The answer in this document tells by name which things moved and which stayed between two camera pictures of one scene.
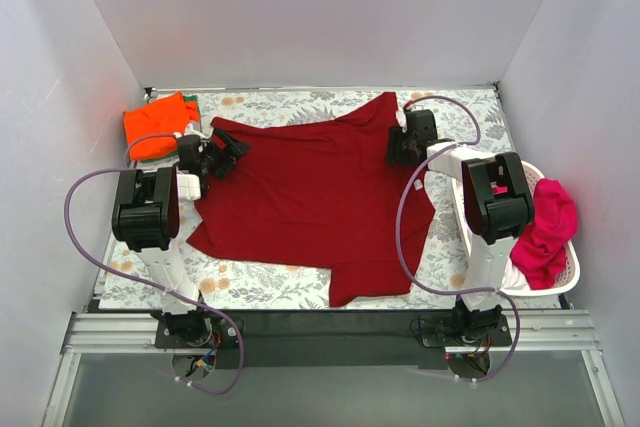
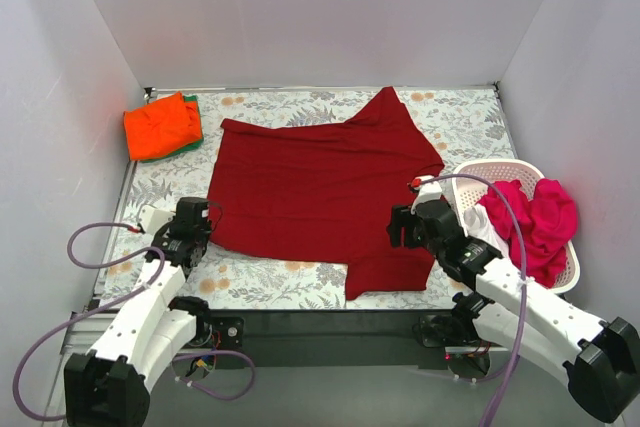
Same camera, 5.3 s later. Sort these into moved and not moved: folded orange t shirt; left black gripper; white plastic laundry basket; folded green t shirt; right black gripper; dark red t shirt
Moved: left black gripper; right black gripper
Not moved: folded green t shirt; folded orange t shirt; dark red t shirt; white plastic laundry basket
